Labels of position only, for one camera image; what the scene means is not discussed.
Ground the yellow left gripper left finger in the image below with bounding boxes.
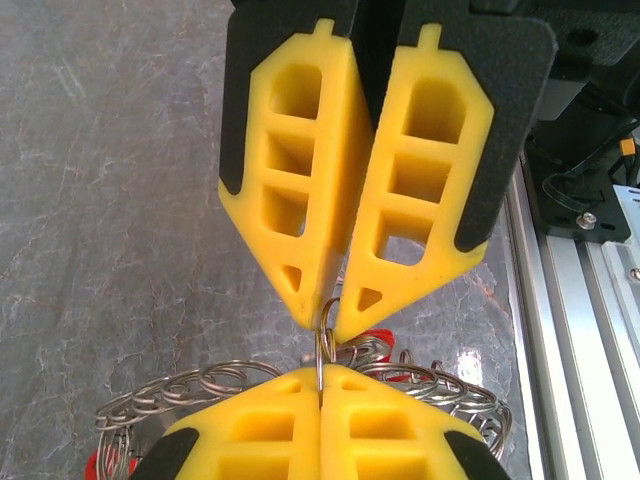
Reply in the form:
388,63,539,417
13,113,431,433
128,364,322,480

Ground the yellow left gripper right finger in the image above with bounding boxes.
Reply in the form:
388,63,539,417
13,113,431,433
320,363,511,480

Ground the metal keyring bunch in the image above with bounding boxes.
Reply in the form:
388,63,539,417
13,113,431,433
93,296,515,480

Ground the white slotted cable duct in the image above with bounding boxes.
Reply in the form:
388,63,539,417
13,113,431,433
613,183,640,251

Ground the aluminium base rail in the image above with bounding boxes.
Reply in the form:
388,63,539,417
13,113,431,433
502,164,640,480

